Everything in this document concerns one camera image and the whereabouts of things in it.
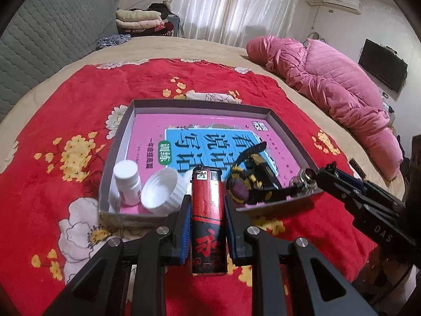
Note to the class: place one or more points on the grey quilted headboard cover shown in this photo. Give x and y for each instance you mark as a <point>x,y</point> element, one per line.
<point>49,39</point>

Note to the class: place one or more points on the pink quilt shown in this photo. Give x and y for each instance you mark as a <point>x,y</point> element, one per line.
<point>329,82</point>

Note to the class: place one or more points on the red black lighter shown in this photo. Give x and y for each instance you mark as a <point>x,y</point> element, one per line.
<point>207,210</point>

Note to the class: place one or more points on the small glass jar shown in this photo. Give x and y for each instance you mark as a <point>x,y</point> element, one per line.
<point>301,181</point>

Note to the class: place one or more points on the black wall television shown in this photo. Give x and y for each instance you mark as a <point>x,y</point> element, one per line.
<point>383,64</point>

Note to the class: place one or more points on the pile of folded clothes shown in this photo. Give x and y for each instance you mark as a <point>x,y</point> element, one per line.
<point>138,18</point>

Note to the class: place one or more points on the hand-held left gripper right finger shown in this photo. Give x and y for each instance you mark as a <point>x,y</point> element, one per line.
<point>230,230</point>

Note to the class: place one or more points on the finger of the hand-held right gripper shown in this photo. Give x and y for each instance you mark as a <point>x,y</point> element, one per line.
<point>335,182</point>
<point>357,179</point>

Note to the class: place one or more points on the pink book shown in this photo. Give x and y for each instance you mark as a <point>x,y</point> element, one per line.
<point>158,128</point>

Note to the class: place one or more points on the white curtain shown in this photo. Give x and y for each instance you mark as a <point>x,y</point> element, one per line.
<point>236,6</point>

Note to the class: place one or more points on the white ribbed cap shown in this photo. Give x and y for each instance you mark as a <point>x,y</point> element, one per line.
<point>161,187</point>

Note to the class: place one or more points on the white air conditioner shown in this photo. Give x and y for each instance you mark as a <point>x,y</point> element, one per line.
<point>342,1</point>

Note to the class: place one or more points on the red floral blanket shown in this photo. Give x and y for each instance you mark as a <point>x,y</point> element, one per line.
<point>65,105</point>

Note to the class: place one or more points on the beige bedsheet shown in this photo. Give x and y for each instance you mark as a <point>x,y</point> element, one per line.
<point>213,49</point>

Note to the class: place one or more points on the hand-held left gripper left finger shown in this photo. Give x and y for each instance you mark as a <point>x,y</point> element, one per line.
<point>186,227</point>

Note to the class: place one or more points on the small white bottle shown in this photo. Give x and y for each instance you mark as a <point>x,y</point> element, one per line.
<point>126,184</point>

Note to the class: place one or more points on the blue patterned cloth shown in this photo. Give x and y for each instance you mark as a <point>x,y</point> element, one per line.
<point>111,41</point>

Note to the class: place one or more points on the black yellow wristwatch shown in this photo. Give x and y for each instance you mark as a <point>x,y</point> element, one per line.
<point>243,187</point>

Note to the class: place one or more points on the grey cardboard box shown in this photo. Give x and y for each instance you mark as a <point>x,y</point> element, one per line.
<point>116,158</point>

